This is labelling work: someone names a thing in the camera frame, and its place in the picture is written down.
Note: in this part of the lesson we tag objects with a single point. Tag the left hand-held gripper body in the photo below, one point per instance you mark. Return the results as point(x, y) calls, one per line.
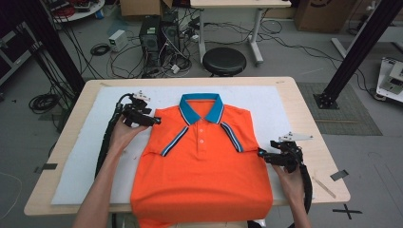
point(133, 110)

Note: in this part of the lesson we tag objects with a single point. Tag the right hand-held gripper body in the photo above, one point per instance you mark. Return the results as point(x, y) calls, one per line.
point(291, 156)

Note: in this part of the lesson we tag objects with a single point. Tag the orange polo shirt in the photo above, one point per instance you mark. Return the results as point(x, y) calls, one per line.
point(202, 183)

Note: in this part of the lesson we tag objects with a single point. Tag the person's left hand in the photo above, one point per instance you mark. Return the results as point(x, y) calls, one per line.
point(122, 136)

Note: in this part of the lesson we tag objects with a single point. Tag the person's right hand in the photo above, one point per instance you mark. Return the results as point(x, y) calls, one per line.
point(293, 186)

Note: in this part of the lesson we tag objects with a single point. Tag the light wooden table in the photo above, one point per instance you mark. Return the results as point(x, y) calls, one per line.
point(304, 126)

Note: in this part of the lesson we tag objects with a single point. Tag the white foam mat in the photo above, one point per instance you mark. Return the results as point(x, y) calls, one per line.
point(253, 104)

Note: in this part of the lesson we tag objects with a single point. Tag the grey tape piece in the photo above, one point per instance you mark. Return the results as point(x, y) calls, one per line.
point(47, 167)
point(339, 175)

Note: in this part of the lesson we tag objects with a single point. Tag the white power adapter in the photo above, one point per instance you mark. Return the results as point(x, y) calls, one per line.
point(175, 68)

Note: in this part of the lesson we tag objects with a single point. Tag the white table leg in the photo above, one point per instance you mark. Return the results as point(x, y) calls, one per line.
point(261, 223)

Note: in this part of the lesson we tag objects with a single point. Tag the grey floor mat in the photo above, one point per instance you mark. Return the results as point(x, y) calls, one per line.
point(348, 120)

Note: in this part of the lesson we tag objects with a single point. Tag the small white device box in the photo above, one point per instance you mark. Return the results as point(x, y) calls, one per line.
point(118, 39)

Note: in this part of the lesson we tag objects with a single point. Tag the black computer tower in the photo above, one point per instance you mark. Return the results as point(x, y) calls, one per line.
point(171, 33)
point(149, 38)

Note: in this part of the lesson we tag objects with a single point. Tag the black tape cross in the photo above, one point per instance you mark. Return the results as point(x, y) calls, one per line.
point(347, 211)

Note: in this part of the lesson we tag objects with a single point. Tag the black round stool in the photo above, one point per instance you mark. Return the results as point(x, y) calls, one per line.
point(224, 60)

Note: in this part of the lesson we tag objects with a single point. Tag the small cardboard box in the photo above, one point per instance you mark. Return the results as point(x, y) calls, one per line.
point(142, 7)

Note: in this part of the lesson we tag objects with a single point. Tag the black metal stand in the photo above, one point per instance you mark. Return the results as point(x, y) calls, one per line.
point(53, 41)
point(364, 38)

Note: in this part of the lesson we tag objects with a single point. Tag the round white table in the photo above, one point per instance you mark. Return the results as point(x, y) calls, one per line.
point(88, 11)

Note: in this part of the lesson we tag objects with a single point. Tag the white machine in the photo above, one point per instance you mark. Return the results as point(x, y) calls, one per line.
point(391, 79)

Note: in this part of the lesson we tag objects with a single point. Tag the large cardboard box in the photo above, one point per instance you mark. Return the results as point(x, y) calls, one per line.
point(323, 15)

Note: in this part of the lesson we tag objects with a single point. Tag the white desk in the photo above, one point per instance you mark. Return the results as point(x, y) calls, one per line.
point(240, 3)

